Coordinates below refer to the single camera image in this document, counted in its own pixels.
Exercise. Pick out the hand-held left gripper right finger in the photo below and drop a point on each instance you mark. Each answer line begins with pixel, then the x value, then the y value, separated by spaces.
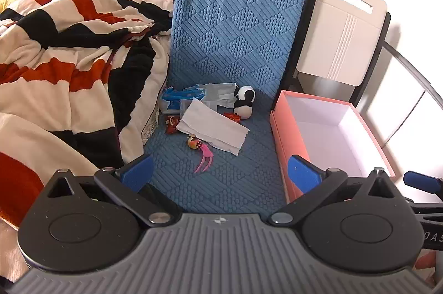
pixel 304 173

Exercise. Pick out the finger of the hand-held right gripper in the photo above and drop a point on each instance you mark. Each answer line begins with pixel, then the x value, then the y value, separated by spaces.
pixel 419 181

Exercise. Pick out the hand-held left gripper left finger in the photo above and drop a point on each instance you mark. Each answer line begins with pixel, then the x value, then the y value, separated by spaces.
pixel 138 173

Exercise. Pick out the pink cardboard box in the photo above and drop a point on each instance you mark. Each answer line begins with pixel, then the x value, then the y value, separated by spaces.
pixel 280 142

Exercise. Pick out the pink feather ball toy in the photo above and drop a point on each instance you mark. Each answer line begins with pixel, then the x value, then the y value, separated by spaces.
pixel 193 142

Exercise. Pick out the clear plastic packet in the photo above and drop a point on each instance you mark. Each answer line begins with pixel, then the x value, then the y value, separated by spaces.
pixel 188 106

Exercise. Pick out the blue snack packet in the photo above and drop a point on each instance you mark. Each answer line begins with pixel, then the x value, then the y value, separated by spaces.
pixel 173 95

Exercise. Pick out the white paper tissue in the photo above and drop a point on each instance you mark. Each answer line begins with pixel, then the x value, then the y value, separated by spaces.
pixel 211 128

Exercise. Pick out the panda plush toy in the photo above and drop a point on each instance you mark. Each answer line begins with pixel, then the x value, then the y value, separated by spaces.
pixel 244 110

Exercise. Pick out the small red snack packet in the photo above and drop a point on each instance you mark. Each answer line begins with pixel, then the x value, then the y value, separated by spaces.
pixel 232 116
pixel 172 125

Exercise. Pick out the person's right hand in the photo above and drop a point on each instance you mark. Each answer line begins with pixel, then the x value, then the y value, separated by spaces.
pixel 426 264

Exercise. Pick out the white face mask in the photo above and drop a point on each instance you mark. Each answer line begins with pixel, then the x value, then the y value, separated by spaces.
pixel 221 95

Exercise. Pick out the curved grey metal rod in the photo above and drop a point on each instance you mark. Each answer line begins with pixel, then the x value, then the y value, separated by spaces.
pixel 415 67

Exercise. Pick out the red black white striped blanket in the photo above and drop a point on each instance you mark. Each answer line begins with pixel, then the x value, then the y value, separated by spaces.
pixel 69 55

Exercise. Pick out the white plastic folding chair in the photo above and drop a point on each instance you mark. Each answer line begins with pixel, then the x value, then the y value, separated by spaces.
pixel 342 31

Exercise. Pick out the blue quilted mat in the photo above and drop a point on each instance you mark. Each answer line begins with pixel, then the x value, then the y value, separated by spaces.
pixel 235 21

